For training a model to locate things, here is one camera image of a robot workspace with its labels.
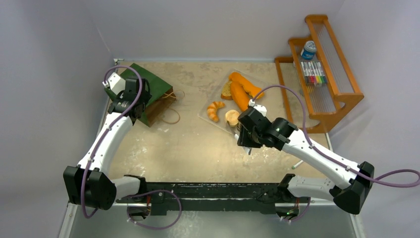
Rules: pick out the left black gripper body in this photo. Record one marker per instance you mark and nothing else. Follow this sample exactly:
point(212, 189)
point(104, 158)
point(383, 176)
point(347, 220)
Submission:
point(146, 97)

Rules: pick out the coloured marker set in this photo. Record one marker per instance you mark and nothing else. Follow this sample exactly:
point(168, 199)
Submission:
point(313, 73)

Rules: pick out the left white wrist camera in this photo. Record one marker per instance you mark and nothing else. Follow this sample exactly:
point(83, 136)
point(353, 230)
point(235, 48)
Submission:
point(113, 85)

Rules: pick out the fake croissant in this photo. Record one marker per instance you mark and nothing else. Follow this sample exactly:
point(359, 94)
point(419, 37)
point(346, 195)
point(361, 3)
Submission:
point(212, 110)

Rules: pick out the green white marker pen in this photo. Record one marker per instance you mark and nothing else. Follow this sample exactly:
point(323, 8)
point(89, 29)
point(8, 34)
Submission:
point(296, 165)

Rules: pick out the green paper bag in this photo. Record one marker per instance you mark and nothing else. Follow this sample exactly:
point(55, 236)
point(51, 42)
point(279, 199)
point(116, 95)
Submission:
point(162, 93)

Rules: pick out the round fake bread roll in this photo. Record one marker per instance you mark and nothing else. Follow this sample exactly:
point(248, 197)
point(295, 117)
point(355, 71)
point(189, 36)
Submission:
point(231, 118)

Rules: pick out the metal tongs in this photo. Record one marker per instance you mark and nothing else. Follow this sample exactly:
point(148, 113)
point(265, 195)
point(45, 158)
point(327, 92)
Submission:
point(236, 136)

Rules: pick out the orange wooden shelf rack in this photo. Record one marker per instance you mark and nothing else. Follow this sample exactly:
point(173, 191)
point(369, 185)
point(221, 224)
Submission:
point(327, 105)

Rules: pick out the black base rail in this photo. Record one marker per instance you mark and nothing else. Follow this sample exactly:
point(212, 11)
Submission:
point(265, 198)

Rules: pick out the blue white jar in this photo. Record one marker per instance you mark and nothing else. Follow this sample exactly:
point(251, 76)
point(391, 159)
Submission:
point(309, 50)

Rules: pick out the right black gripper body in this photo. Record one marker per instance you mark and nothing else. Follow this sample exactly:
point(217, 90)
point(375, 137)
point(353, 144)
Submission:
point(245, 138)

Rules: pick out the clear plastic tray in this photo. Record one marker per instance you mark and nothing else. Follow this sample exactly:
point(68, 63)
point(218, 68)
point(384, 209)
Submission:
point(215, 96)

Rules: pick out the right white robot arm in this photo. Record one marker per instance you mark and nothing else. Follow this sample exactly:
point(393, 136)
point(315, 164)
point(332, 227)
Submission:
point(347, 183)

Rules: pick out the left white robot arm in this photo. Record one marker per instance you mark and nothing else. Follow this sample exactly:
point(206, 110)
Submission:
point(88, 182)

